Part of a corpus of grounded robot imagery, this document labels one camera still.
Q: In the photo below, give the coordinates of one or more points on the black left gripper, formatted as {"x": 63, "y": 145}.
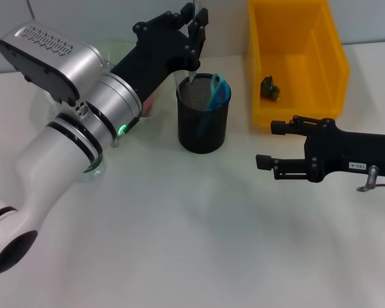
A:
{"x": 154, "y": 54}

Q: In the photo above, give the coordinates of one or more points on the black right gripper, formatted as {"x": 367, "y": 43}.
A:
{"x": 349, "y": 154}

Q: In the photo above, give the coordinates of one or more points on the silver ballpoint pen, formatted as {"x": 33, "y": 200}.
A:
{"x": 192, "y": 75}

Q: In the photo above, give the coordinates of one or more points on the green plastic wrapper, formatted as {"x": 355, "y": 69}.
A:
{"x": 269, "y": 90}

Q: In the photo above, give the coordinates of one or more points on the blue scissors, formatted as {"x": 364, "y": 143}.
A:
{"x": 218, "y": 93}

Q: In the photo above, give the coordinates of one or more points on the pink peach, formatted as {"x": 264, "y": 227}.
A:
{"x": 148, "y": 106}

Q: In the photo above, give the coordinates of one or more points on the clear green-label water bottle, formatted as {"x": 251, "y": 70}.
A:
{"x": 97, "y": 170}

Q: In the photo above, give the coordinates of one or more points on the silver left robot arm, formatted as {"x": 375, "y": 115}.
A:
{"x": 51, "y": 167}

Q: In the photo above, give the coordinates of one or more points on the translucent green fruit plate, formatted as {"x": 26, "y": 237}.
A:
{"x": 115, "y": 51}

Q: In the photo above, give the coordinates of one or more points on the black mesh pen holder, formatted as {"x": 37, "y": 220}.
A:
{"x": 192, "y": 134}

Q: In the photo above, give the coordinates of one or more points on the yellow plastic bin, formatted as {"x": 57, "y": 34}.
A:
{"x": 276, "y": 38}

